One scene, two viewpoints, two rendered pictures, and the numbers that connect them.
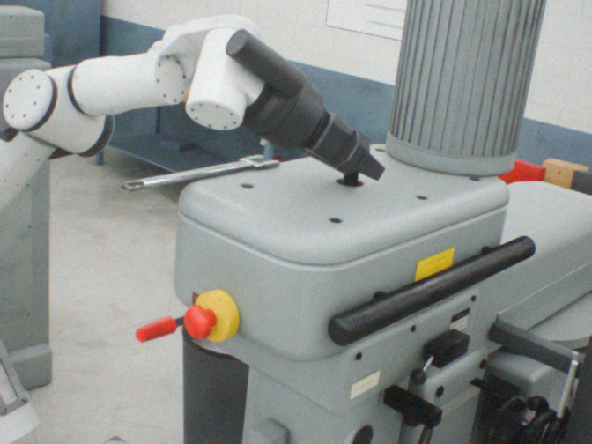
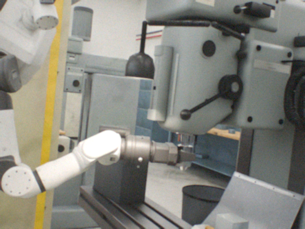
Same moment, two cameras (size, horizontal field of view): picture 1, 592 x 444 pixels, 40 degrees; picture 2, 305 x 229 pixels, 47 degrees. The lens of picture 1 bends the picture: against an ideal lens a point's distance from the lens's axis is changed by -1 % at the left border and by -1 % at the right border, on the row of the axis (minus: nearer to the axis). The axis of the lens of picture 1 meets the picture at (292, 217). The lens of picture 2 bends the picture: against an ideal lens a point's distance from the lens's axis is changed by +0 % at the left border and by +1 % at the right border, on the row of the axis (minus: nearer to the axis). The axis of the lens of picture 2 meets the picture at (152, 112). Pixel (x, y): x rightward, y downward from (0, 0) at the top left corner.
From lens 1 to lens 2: 85 cm
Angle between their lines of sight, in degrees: 26
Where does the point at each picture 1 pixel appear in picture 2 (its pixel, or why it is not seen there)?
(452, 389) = (268, 55)
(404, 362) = (231, 7)
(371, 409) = (214, 34)
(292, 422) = (175, 41)
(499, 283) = (297, 12)
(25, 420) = (51, 11)
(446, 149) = not seen: outside the picture
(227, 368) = (201, 206)
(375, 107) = not seen: hidden behind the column
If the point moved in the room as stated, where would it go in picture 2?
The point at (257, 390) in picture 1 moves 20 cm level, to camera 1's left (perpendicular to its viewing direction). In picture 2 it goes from (163, 38) to (103, 35)
